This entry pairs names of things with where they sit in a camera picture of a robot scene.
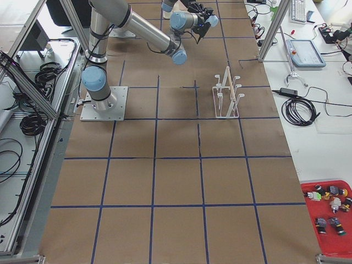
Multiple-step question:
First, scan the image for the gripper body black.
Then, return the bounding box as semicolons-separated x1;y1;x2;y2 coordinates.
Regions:
188;1;213;17
191;14;211;36

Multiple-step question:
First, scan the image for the light blue cup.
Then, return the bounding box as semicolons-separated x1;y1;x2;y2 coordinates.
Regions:
206;15;219;28

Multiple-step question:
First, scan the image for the cream serving tray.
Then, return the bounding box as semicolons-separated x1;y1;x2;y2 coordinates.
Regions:
162;10;174;20

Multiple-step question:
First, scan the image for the white keyboard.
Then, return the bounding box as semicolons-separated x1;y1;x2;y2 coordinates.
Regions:
290;0;307;24

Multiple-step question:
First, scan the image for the black power adapter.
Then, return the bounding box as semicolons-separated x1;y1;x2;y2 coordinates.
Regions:
279;87;298;97

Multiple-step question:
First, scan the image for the teach pendant tablet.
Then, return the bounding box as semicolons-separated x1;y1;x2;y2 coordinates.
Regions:
286;40;326;68

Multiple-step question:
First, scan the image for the red parts tray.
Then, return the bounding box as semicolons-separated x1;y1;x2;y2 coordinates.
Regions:
301;180;351;259

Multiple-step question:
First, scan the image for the white wire cup rack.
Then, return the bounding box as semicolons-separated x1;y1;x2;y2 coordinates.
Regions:
212;66;245;119

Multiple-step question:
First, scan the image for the green handled reacher grabber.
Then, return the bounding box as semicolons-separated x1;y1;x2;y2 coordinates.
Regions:
269;5;309;88

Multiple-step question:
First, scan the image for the aluminium frame post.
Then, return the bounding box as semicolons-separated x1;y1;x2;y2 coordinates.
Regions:
257;0;291;62

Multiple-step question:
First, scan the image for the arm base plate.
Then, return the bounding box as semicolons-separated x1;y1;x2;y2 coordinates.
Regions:
80;86;128;122

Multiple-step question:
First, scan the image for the coiled black cable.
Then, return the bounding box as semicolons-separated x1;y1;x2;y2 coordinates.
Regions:
281;97;321;127

